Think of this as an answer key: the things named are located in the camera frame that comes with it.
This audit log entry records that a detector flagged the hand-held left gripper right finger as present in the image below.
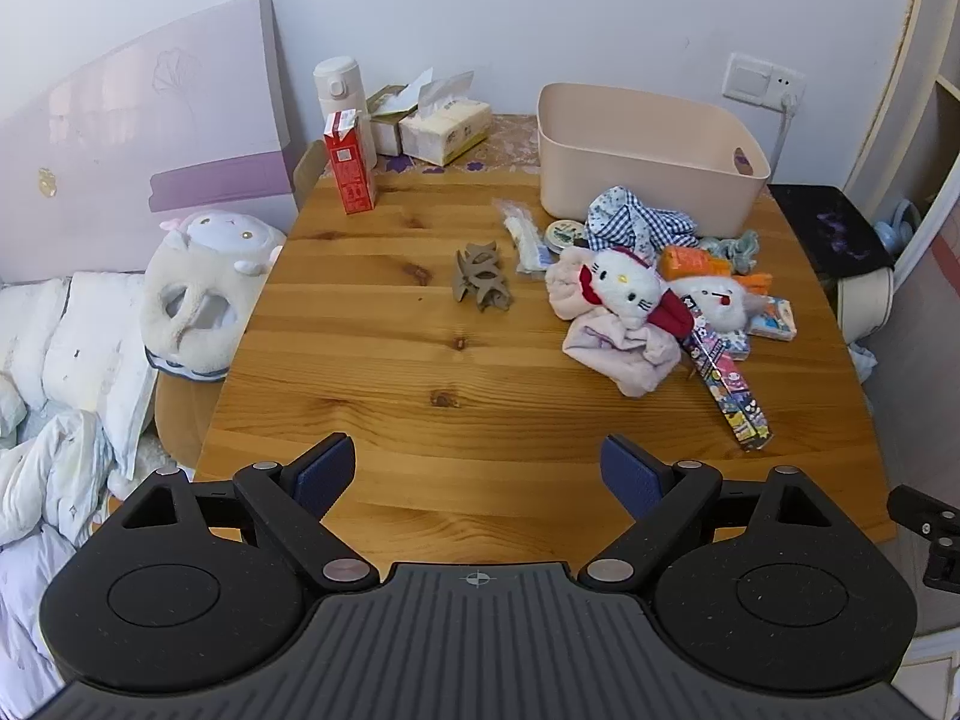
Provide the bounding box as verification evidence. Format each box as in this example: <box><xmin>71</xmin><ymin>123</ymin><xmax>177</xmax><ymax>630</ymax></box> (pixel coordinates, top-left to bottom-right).
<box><xmin>577</xmin><ymin>433</ymin><xmax>863</xmax><ymax>592</ymax></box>

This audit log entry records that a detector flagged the light blue plastic object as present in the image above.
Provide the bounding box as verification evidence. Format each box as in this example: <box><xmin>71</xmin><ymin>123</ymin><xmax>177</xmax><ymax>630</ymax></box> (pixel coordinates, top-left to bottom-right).
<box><xmin>874</xmin><ymin>199</ymin><xmax>923</xmax><ymax>252</ymax></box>

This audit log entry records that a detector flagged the white thermos bottle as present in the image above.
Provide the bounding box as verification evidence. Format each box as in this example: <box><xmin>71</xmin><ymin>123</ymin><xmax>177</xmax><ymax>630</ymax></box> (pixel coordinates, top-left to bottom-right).
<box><xmin>313</xmin><ymin>56</ymin><xmax>377</xmax><ymax>170</ymax></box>

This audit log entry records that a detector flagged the blue checked floral cloth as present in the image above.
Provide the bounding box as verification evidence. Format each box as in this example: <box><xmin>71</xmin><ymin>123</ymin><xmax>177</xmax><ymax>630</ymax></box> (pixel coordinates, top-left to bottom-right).
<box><xmin>585</xmin><ymin>184</ymin><xmax>700</xmax><ymax>260</ymax></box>

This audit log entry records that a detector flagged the colourful printed long box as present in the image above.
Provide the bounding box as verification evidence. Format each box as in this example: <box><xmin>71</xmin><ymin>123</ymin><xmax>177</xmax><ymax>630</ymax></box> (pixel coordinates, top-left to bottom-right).
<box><xmin>679</xmin><ymin>296</ymin><xmax>773</xmax><ymax>453</ymax></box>

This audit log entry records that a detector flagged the white sheep plush cushion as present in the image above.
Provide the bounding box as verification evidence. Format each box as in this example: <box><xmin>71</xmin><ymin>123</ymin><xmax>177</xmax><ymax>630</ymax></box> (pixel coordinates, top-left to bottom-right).
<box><xmin>141</xmin><ymin>210</ymin><xmax>287</xmax><ymax>383</ymax></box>

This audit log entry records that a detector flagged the beige plastic storage basket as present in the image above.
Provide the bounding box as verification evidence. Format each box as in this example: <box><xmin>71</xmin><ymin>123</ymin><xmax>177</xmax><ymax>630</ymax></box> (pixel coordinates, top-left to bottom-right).
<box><xmin>537</xmin><ymin>82</ymin><xmax>772</xmax><ymax>237</ymax></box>

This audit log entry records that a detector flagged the black stool purple print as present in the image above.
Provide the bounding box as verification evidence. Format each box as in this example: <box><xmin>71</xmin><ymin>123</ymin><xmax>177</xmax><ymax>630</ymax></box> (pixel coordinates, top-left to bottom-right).
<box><xmin>769</xmin><ymin>184</ymin><xmax>897</xmax><ymax>286</ymax></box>

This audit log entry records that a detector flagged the white wall switch socket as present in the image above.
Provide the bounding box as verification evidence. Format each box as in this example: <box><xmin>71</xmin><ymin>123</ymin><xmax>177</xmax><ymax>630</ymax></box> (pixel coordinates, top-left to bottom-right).
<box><xmin>724</xmin><ymin>52</ymin><xmax>807</xmax><ymax>110</ymax></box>

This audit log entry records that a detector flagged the round printed tin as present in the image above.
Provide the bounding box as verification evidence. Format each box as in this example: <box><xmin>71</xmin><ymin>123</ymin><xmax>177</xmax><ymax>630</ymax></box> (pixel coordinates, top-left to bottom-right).
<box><xmin>545</xmin><ymin>219</ymin><xmax>587</xmax><ymax>252</ymax></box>

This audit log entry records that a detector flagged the orange plastic bottle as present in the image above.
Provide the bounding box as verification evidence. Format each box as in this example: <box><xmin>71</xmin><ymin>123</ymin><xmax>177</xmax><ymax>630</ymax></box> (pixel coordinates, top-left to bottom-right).
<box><xmin>660</xmin><ymin>245</ymin><xmax>732</xmax><ymax>282</ymax></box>

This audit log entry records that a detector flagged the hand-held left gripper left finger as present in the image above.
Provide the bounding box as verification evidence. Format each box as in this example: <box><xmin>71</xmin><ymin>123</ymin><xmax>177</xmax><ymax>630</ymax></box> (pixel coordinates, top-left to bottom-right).
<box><xmin>94</xmin><ymin>433</ymin><xmax>380</xmax><ymax>592</ymax></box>

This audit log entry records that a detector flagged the white bucket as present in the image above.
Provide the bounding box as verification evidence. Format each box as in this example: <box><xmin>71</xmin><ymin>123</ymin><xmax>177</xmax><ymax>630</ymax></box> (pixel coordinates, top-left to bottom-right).
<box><xmin>836</xmin><ymin>266</ymin><xmax>897</xmax><ymax>346</ymax></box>

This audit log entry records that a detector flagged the clear plastic wrapped packet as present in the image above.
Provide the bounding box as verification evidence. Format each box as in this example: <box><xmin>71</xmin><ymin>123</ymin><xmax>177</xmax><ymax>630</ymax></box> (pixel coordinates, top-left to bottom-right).
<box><xmin>493</xmin><ymin>197</ymin><xmax>552</xmax><ymax>275</ymax></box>

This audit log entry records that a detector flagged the small printed tissue packet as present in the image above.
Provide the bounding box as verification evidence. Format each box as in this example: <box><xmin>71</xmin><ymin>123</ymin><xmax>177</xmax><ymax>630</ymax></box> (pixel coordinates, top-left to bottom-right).
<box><xmin>746</xmin><ymin>296</ymin><xmax>798</xmax><ymax>341</ymax></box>

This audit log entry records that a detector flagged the pink plush cloth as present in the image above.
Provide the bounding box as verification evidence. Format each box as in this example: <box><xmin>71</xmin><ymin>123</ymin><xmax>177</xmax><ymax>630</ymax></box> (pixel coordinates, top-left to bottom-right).
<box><xmin>544</xmin><ymin>244</ymin><xmax>685</xmax><ymax>398</ymax></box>

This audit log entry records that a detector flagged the red carton box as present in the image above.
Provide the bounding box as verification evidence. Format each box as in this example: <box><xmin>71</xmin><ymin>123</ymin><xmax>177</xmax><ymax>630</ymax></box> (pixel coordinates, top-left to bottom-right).
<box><xmin>323</xmin><ymin>109</ymin><xmax>377</xmax><ymax>216</ymax></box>

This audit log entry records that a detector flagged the white plug with cable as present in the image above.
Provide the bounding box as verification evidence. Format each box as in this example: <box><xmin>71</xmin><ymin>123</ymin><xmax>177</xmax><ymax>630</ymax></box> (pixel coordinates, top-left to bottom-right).
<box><xmin>766</xmin><ymin>92</ymin><xmax>802</xmax><ymax>188</ymax></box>

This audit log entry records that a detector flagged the cream shelf unit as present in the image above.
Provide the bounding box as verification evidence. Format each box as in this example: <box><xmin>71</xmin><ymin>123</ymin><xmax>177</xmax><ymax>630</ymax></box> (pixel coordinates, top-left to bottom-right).
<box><xmin>844</xmin><ymin>0</ymin><xmax>960</xmax><ymax>263</ymax></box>

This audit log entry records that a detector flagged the purple white panel board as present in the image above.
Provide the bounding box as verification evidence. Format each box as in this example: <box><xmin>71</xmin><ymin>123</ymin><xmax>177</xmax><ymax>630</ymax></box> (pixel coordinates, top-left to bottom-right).
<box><xmin>0</xmin><ymin>0</ymin><xmax>297</xmax><ymax>282</ymax></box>

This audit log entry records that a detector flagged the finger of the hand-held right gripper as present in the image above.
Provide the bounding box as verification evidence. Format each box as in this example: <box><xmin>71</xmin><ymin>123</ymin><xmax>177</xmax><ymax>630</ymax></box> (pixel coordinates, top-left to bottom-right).
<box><xmin>924</xmin><ymin>540</ymin><xmax>960</xmax><ymax>593</ymax></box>
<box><xmin>889</xmin><ymin>486</ymin><xmax>960</xmax><ymax>542</ymax></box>

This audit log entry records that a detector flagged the white pillow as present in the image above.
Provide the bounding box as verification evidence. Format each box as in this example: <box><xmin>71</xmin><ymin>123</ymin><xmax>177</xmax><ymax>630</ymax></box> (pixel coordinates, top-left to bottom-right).
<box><xmin>41</xmin><ymin>274</ymin><xmax>158</xmax><ymax>481</ymax></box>
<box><xmin>0</xmin><ymin>277</ymin><xmax>72</xmax><ymax>410</ymax></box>

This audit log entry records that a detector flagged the wooden desktop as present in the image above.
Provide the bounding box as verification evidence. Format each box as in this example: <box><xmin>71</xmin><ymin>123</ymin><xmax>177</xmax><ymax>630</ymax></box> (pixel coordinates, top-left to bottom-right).
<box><xmin>193</xmin><ymin>114</ymin><xmax>899</xmax><ymax>586</ymax></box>

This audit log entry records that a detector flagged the green scrunchie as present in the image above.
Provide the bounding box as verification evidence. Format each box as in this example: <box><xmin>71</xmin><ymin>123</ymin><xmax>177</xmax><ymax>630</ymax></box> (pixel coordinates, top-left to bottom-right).
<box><xmin>701</xmin><ymin>229</ymin><xmax>760</xmax><ymax>276</ymax></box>

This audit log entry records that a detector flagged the brown hair claw clip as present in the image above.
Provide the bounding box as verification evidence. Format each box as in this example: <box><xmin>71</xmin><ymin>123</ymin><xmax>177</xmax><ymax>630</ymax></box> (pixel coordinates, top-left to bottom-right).
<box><xmin>452</xmin><ymin>238</ymin><xmax>517</xmax><ymax>314</ymax></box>

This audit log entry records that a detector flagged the white duvet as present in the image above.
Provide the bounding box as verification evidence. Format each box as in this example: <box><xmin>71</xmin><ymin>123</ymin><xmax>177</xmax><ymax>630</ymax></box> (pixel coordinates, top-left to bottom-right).
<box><xmin>0</xmin><ymin>405</ymin><xmax>151</xmax><ymax>691</ymax></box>

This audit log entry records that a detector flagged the white cat plush toy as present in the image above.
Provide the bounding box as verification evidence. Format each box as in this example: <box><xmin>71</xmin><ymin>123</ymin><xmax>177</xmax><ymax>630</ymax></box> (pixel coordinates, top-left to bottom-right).
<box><xmin>576</xmin><ymin>244</ymin><xmax>697</xmax><ymax>338</ymax></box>

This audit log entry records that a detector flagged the yellow white tissue pack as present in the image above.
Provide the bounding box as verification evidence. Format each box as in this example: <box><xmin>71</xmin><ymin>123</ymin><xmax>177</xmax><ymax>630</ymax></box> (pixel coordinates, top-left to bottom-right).
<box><xmin>397</xmin><ymin>71</ymin><xmax>494</xmax><ymax>167</ymax></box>

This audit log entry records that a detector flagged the purple floral table mat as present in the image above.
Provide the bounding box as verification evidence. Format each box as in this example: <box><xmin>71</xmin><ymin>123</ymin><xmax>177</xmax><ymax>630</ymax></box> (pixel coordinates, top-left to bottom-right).
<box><xmin>375</xmin><ymin>114</ymin><xmax>542</xmax><ymax>175</ymax></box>

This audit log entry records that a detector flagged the green white tissue box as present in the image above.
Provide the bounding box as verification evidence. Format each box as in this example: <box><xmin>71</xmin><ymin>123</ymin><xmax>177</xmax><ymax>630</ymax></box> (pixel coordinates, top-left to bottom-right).
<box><xmin>366</xmin><ymin>67</ymin><xmax>434</xmax><ymax>157</ymax></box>

